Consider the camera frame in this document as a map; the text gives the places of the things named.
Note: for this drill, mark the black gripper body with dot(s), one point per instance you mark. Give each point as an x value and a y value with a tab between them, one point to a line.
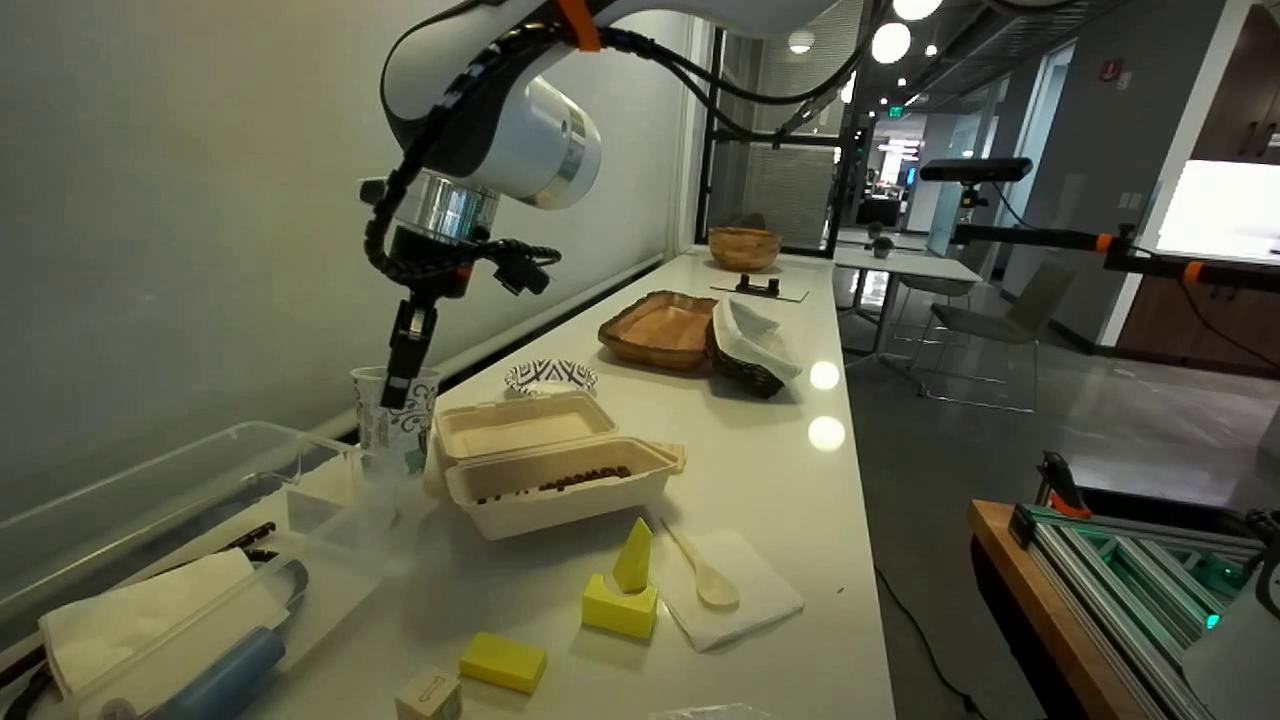
435	262

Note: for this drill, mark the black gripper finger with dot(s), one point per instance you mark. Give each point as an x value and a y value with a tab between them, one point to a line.
425	327
396	362

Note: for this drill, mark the patterned paper cup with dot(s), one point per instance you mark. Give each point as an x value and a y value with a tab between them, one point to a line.
401	443

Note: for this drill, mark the brown coffee beans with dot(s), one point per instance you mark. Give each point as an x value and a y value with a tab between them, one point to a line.
575	478

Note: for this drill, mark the aluminium rail robot base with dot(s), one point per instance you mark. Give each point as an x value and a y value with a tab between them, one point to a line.
1134	575

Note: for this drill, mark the beige styrofoam clamshell pack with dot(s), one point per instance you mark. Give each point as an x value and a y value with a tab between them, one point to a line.
533	433

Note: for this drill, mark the black white patterned plate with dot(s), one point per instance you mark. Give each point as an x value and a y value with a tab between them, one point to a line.
545	377

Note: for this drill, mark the black pen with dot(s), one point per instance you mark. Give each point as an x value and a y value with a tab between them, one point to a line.
244	541

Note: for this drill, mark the brown wooden tray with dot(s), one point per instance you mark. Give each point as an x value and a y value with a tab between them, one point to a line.
660	328

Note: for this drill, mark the clear plastic bin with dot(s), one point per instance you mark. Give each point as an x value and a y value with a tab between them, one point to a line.
160	487

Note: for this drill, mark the round wooden bowl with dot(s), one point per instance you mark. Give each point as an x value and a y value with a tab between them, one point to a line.
740	249

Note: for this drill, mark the yellow wedge block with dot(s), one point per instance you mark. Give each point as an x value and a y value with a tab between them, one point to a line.
638	563

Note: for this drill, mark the yellow flat block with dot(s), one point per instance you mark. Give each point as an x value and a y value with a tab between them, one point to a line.
501	661

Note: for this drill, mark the small black stand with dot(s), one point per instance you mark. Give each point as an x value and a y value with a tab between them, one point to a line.
757	285

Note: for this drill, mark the yellow cube block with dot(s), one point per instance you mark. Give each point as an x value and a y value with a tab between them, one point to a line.
613	616

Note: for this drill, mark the small wooden block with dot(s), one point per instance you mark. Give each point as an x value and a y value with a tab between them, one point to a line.
425	696

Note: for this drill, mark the blue tube with grey cap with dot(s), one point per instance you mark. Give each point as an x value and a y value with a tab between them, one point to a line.
233	672

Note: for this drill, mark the white tissue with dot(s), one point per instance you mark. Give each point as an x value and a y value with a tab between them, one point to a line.
144	623

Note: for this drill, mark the white paper sheet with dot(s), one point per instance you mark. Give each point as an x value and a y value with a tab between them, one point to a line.
793	288

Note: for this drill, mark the pale plastic spoon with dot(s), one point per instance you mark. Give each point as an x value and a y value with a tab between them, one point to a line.
719	584

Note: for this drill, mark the white paper napkin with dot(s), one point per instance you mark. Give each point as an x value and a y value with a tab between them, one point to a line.
760	595

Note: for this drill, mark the clear plastic bag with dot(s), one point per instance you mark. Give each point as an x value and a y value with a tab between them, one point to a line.
705	713

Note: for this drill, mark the grey background table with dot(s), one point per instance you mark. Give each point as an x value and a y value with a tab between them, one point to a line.
907	262

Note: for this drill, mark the round ceiling light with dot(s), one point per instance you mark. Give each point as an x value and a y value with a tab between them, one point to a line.
918	7
891	43

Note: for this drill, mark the black boom with orange joints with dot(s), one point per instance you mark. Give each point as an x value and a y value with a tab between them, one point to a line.
1040	237

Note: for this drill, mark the black orange clamp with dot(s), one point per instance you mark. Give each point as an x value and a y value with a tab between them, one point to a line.
1062	480

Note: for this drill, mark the wooden mounting board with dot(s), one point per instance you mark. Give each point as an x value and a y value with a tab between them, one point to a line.
1032	600

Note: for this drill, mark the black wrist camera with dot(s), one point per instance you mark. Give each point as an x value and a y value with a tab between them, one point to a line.
520	267

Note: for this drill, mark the black stereo camera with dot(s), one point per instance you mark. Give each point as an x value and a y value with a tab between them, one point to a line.
974	168

